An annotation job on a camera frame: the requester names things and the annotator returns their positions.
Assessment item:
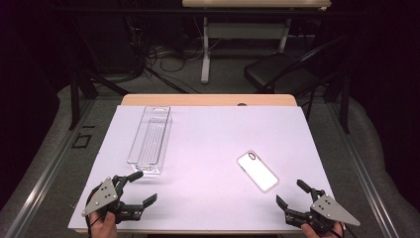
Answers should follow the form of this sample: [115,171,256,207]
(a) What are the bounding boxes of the black tape square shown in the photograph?
[71,133,93,150]

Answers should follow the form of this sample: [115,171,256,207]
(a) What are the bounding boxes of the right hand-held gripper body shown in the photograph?
[284,187,362,235]

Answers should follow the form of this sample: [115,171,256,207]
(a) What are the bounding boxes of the white-legged background desk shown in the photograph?
[181,0,332,84]

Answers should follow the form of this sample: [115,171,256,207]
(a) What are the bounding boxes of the black folding chair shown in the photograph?
[243,33,352,122]

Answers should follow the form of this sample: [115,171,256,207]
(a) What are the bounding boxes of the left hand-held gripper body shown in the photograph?
[81,176,147,224]

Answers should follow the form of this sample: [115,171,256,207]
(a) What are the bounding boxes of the right hand-held gripper cable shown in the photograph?
[326,226,359,238]

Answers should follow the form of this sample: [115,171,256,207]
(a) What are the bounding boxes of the white table cover board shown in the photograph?
[67,104,347,232]

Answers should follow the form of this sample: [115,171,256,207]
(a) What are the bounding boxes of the left hand-held gripper cable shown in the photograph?
[84,184,100,238]

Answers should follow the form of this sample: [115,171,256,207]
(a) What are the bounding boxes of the black metal frame post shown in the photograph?
[67,70,130,131]

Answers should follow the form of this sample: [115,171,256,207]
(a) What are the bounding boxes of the metal floor rail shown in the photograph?
[326,101,401,238]
[3,98,97,238]

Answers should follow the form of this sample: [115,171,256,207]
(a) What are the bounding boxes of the black curtain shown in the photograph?
[346,0,420,212]
[0,0,72,212]

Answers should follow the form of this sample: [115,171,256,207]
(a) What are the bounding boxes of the hand-held gripper cable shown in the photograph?
[84,184,100,238]
[326,226,359,238]

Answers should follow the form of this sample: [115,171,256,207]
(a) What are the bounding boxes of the clear plastic organizer bin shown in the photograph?
[127,105,173,176]

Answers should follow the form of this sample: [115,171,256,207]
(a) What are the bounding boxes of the bundle of floor cables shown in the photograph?
[125,16,222,83]

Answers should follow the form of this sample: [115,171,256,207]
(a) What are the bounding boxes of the person's left hand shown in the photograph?
[88,211,118,238]

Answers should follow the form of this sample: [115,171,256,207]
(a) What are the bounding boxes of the person's right hand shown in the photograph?
[300,221,346,238]

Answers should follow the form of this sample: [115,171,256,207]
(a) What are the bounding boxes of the clear blue-backed phone case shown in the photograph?
[236,150,280,193]

